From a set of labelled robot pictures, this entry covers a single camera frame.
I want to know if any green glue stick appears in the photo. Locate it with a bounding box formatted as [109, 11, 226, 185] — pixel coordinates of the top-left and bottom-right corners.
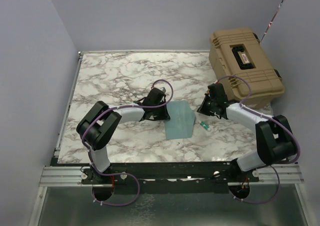
[199, 121, 210, 131]

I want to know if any teal envelope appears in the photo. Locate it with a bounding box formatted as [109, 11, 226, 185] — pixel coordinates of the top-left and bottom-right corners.
[164, 100, 196, 140]

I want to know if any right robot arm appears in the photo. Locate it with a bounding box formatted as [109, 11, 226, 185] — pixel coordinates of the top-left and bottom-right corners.
[197, 83, 298, 181]

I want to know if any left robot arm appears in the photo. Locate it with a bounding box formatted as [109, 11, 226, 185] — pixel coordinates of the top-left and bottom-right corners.
[76, 88, 170, 183]

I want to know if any tan plastic tool case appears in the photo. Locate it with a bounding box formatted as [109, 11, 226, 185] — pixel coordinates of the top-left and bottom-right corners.
[209, 28, 285, 109]

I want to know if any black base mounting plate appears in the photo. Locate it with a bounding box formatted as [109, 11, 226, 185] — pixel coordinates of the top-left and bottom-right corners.
[81, 161, 259, 194]

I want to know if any striped tape strip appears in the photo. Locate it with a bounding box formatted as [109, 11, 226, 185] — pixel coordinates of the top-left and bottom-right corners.
[259, 0, 289, 43]

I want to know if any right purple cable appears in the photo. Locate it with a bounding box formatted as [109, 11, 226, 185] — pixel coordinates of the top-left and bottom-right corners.
[215, 75, 301, 203]

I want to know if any aluminium rail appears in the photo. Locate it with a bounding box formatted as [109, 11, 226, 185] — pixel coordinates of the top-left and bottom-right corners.
[39, 164, 304, 187]

